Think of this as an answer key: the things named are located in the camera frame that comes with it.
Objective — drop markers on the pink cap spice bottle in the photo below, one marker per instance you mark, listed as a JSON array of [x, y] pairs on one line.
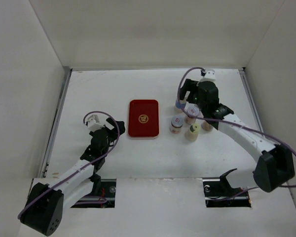
[[206, 126]]

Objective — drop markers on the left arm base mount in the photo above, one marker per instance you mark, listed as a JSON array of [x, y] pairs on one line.
[[101, 196]]

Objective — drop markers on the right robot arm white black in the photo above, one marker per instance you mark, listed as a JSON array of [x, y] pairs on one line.
[[275, 164]]

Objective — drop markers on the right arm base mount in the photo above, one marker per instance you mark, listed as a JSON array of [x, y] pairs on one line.
[[219, 194]]

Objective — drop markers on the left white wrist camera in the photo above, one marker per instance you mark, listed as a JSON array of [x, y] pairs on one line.
[[93, 123]]

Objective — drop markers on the blue label silver cap bottle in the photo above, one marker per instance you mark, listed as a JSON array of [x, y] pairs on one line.
[[180, 105]]

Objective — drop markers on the red label jar front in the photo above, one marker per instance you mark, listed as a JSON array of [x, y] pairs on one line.
[[176, 124]]

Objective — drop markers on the red rectangular tray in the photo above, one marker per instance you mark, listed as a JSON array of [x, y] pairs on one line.
[[143, 118]]

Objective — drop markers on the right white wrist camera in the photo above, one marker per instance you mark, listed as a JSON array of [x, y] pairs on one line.
[[208, 76]]

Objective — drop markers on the red label jar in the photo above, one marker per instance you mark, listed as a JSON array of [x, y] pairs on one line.
[[192, 113], [176, 124]]

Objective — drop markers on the yellow cap spice bottle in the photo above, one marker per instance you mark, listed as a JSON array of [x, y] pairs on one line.
[[192, 133]]

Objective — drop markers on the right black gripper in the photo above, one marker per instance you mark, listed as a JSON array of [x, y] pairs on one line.
[[190, 85]]

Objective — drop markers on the metal side rail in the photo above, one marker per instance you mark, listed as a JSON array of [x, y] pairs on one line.
[[250, 98], [50, 143]]

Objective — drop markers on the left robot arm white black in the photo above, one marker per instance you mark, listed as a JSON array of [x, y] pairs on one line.
[[46, 202]]

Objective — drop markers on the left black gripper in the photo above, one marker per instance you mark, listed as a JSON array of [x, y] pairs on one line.
[[113, 123]]

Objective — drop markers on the right metal side rail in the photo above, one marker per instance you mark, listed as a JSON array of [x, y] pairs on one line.
[[250, 98]]

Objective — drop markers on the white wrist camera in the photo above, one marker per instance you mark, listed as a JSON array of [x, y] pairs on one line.
[[208, 76], [93, 123]]

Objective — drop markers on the left metal side rail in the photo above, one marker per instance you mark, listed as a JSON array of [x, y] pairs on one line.
[[50, 143]]

